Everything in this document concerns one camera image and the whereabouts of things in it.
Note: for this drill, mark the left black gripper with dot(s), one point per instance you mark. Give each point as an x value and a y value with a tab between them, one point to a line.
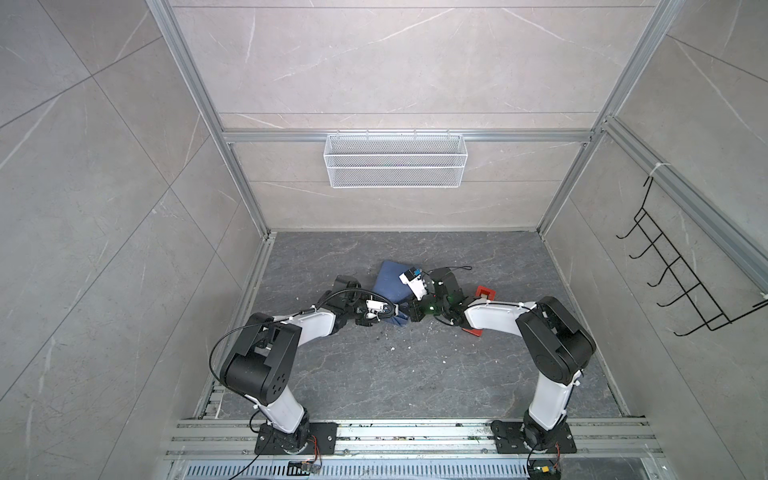
366	322

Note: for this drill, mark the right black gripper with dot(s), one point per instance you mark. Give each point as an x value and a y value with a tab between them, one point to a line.
415	311

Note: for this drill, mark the red tape dispenser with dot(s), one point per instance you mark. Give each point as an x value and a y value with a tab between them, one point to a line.
483	293

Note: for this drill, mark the light blue wrapping paper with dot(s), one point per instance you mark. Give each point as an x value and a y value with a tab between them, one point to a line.
392	282

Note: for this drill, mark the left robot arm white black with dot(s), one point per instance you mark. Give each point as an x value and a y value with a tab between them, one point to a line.
259	363

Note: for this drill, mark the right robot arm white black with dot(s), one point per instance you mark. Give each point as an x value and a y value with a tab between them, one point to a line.
558	344

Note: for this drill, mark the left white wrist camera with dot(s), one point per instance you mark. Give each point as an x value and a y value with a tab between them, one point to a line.
376	308

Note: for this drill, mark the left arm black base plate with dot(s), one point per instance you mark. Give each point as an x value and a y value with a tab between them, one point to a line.
308	438

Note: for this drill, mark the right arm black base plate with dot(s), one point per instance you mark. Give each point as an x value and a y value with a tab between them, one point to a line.
510	438

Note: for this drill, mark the white wire mesh basket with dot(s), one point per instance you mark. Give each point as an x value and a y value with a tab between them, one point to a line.
368	160

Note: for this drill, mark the aluminium mounting rail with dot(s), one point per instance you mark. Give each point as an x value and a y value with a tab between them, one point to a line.
416	449

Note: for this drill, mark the black wire hook rack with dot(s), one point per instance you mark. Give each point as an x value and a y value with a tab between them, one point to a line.
679	273

